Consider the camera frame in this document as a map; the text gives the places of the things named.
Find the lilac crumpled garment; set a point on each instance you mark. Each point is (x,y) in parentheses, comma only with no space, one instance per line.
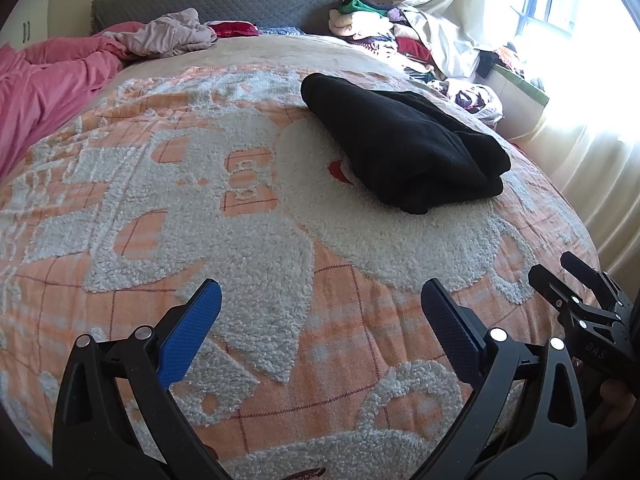
(165,35)

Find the green-edged ledge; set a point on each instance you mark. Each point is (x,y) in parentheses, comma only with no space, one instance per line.
(520,87)

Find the white curtain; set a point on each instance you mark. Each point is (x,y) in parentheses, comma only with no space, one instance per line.
(450,25)

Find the blue patterned cloth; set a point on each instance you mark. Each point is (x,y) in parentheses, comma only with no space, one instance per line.
(280,31)

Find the red garment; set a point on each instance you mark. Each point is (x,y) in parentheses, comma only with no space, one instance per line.
(232,28)

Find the grey quilted headboard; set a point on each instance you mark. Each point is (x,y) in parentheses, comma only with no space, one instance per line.
(225,0)

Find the white wardrobe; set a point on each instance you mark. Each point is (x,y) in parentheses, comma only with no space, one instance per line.
(30,17)

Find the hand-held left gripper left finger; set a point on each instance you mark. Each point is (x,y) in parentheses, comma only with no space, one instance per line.
(192,330)

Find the black sweater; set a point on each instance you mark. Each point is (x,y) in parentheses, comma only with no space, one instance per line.
(400,145)

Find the pile of folded clothes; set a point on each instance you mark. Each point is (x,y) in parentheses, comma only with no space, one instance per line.
(360,22)

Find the pink duvet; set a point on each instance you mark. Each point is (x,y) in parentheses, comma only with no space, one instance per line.
(45,85)

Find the colourful crumpled clothes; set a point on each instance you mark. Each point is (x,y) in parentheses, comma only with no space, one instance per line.
(510,57)

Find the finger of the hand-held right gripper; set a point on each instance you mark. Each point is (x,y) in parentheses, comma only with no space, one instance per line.
(595,285)
(552,285)

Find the person's right hand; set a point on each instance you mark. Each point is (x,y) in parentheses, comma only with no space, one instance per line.
(620,400)

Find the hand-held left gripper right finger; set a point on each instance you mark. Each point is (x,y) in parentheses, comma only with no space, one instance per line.
(450,330)

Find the dark hanging garment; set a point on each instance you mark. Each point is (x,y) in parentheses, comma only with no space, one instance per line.
(487,62)

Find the white bag of clothes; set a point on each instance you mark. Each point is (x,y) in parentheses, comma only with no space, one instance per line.
(475,97)

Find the orange checked fleece blanket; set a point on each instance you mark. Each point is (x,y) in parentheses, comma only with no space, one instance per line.
(200,185)

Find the person's left hand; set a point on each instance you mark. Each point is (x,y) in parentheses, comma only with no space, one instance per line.
(302,475)

